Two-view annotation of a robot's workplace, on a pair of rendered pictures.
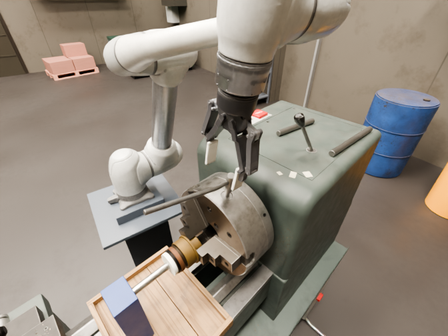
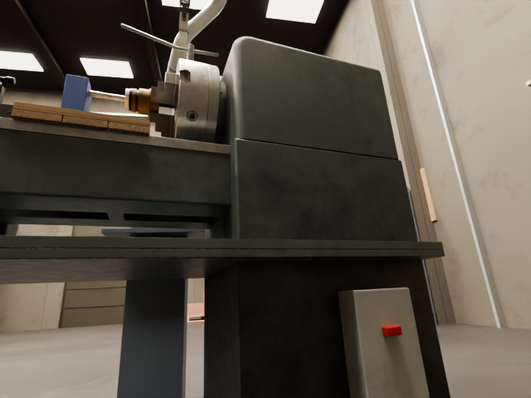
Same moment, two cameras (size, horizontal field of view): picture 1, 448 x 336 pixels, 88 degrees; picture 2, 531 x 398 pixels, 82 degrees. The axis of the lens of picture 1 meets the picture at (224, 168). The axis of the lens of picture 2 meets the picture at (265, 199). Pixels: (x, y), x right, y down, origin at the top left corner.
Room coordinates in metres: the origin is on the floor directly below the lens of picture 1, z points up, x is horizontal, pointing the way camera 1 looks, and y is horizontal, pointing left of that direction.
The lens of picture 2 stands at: (-0.25, -0.58, 0.43)
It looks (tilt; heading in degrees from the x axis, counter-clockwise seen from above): 18 degrees up; 23
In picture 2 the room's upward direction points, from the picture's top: 3 degrees counter-clockwise
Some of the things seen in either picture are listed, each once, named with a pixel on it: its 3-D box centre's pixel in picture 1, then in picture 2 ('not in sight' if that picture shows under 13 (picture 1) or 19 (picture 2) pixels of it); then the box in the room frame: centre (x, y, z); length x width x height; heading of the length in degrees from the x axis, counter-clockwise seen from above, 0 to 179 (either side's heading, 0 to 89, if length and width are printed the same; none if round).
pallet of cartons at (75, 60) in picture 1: (68, 60); (205, 305); (6.47, 4.00, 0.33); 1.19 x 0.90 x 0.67; 124
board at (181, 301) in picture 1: (159, 313); (96, 150); (0.31, 0.20, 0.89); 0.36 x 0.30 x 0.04; 44
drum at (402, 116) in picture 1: (389, 133); not in sight; (2.35, -1.87, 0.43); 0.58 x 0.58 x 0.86
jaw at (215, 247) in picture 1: (224, 255); (169, 88); (0.39, 0.00, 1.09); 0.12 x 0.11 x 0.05; 44
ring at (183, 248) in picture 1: (185, 252); (144, 102); (0.40, 0.12, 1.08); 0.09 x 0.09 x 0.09; 44
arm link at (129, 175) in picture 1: (128, 169); not in sight; (0.95, 0.49, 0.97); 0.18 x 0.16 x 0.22; 132
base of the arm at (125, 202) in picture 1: (129, 192); not in sight; (0.94, 0.52, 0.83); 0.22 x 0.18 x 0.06; 124
